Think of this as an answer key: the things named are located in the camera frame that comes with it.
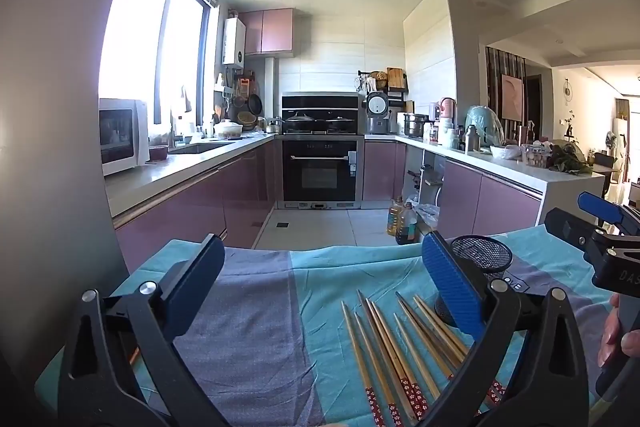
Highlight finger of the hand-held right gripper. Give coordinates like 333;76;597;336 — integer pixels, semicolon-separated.
544;207;606;268
577;192;640;235

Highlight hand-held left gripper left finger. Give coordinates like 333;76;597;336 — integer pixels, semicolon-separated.
57;234;226;427

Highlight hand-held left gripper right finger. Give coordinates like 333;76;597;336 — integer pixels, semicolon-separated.
421;231;591;427

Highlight black mesh utensil holder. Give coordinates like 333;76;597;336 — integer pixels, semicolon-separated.
434;234;514;328

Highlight bunch of wooden chopsticks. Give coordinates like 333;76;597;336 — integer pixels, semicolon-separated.
341;289;508;427

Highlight person's right hand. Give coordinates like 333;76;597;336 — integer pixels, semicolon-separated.
598;293;640;368

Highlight green leafy vegetables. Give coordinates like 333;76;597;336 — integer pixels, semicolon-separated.
547;142;594;176

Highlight purple kitchen base cabinet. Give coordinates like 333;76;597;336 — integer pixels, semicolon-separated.
105;134;279;273
362;134;606;240

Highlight dark cooking oil bottle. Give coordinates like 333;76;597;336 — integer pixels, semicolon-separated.
396;202;419;246

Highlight clear plastic bag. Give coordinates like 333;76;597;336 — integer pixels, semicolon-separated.
415;202;442;234

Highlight teal and grey tablecloth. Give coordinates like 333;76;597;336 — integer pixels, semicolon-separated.
35;227;621;427

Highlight clear plastic food box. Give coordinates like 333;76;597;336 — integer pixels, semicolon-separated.
522;147;551;168

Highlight yellow cooking oil bottle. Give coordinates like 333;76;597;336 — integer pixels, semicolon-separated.
386;197;404;238

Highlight kitchen sink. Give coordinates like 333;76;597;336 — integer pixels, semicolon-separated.
167;142;226;156

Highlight dark striped partition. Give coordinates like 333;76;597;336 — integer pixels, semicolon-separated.
485;47;529;142

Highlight white plastic canister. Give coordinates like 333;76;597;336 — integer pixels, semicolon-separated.
439;119;460;148

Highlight stainless steel pot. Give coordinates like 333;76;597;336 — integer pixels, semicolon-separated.
404;113;430;139

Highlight white casserole pot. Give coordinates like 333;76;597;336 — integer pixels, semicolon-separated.
213;119;244;140

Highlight white countertop oven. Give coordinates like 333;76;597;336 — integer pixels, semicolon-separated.
98;98;150;178

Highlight pink electric kettle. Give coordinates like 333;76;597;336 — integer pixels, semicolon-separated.
437;98;456;128

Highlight black integrated stove oven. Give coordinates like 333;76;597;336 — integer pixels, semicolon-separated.
281;92;366;210

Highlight grey rice cooker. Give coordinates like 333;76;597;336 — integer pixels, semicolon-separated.
366;92;392;136

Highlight black pan with lid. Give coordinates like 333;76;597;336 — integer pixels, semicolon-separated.
320;116;356;132

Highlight black wok with lid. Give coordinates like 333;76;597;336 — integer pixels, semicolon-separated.
283;112;317;130

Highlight grey refrigerator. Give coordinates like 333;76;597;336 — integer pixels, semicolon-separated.
0;0;133;373

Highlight kitchen window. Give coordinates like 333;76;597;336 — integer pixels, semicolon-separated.
97;0;219;128

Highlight pink framed wall picture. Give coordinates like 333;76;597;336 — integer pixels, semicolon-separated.
501;74;525;120

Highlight black wall rack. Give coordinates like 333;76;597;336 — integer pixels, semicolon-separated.
357;68;408;110

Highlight white wall water heater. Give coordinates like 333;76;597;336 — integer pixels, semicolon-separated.
222;17;247;68

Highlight purple wall cabinet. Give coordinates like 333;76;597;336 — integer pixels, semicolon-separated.
239;8;295;56

